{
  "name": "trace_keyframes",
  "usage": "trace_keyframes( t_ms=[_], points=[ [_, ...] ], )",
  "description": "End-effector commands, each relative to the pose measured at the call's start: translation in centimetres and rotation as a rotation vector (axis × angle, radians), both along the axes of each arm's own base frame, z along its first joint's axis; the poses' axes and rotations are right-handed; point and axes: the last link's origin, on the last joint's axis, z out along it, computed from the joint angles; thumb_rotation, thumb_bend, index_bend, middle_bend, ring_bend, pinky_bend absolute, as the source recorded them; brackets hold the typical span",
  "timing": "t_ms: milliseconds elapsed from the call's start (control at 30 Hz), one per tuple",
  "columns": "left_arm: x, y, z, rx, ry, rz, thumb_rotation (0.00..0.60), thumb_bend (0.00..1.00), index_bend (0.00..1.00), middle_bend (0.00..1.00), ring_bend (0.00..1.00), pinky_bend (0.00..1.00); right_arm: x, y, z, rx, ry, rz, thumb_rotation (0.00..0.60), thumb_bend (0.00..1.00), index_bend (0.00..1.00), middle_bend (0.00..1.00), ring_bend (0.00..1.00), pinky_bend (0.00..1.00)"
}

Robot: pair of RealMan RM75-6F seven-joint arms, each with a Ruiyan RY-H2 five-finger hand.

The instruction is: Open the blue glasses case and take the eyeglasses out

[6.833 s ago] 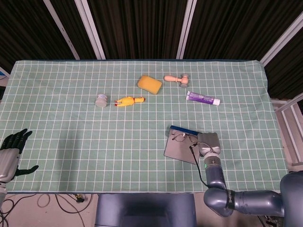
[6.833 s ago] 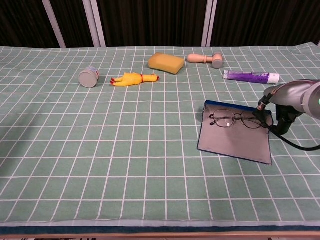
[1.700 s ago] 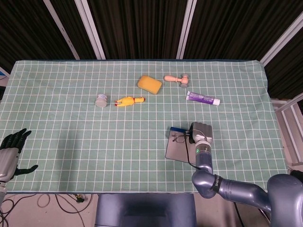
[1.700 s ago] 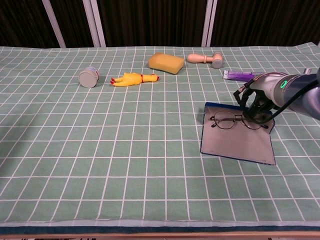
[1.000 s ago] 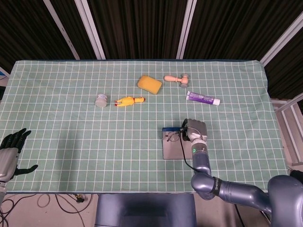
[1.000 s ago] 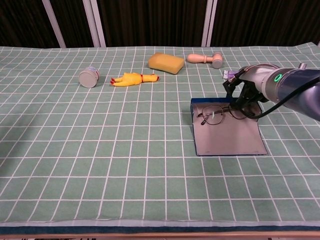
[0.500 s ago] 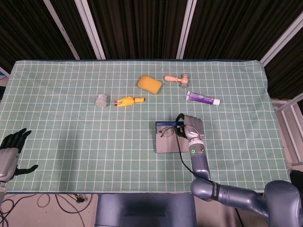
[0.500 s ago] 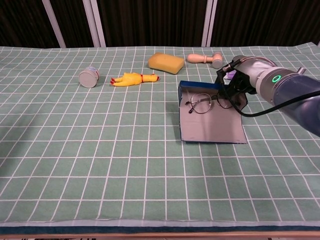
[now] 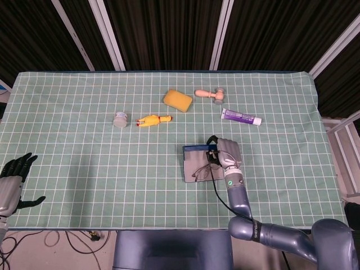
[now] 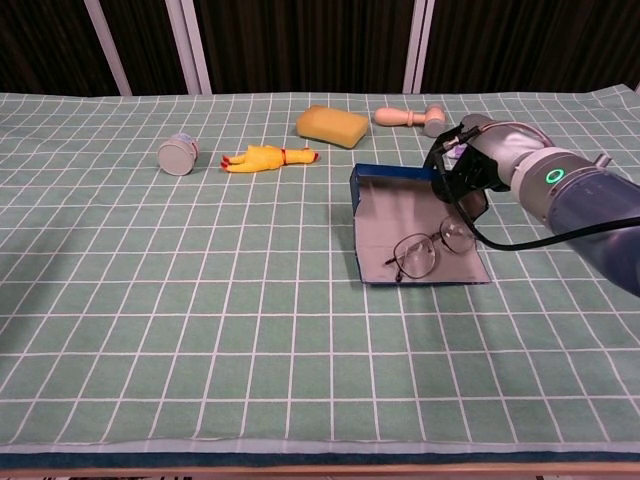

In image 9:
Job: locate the wooden toy hammer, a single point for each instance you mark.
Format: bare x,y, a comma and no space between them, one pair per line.
218,97

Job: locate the yellow rubber chicken toy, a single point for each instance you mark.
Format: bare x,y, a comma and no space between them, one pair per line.
152,120

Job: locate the small grey round can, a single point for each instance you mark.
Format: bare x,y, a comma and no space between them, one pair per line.
120,121

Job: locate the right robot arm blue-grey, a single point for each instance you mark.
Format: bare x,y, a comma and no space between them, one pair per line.
239,197

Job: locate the yellow sponge block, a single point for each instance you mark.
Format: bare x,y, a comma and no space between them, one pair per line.
177,100

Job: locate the green checked tablecloth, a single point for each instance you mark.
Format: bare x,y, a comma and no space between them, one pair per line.
112,168

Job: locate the blue printed glasses case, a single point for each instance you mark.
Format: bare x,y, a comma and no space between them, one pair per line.
195,160

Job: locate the white metal rack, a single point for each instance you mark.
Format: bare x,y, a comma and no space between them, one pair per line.
341,140

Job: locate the purple toothpaste tube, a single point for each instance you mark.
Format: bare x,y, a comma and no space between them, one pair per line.
240,116

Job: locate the blue-grey robot torso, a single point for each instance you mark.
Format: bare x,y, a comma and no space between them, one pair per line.
171,250

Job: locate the wide white frame post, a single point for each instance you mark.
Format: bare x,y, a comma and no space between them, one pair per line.
222,35
334,49
107,35

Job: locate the thin white frame post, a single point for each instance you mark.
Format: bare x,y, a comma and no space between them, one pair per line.
73,35

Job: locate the dark pleated curtain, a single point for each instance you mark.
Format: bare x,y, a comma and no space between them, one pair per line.
168,31

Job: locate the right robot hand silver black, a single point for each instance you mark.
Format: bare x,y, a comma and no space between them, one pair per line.
229,153

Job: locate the black yellow power plug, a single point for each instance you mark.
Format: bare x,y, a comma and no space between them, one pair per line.
95,235

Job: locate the thin-framed eyeglasses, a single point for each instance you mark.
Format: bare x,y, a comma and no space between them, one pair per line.
201,172

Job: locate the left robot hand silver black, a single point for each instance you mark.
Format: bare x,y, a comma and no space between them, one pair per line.
9,191

